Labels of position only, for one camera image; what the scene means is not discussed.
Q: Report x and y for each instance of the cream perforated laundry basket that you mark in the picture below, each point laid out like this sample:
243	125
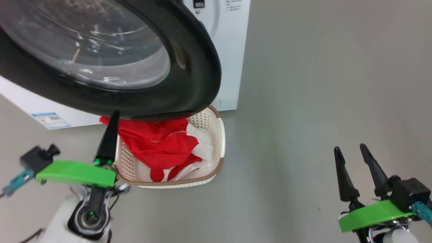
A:
216	135

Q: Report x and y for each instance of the black round washer door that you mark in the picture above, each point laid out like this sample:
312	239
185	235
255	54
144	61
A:
192	71

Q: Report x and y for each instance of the red and white garment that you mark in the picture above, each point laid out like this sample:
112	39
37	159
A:
158	141

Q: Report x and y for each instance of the white front-load washing machine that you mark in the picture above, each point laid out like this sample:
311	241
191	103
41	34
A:
231	50

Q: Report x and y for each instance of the teal right camera connector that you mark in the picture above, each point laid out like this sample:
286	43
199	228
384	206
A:
423	212

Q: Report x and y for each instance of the blue energy label sticker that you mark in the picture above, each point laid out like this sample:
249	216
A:
51	120

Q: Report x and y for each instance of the teal left camera connector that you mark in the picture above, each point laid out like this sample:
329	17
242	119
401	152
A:
18	182

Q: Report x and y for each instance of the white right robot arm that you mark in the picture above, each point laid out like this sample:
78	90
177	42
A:
398	236

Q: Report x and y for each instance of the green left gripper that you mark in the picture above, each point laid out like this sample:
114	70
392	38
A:
77	172

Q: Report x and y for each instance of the printed text sticker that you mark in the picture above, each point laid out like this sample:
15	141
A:
234	4

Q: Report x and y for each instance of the black door latch socket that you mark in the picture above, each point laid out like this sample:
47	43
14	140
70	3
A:
199	3

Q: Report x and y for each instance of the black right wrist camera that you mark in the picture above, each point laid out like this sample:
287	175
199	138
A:
410	192

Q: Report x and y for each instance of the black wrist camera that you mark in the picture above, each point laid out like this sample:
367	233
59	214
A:
35	158
410	192

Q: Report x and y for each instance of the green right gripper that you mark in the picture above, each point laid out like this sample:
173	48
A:
374	214

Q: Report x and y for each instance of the teal camera connector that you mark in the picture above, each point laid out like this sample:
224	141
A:
18	182
423	212

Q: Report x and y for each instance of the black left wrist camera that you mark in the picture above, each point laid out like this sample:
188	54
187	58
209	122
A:
35	158

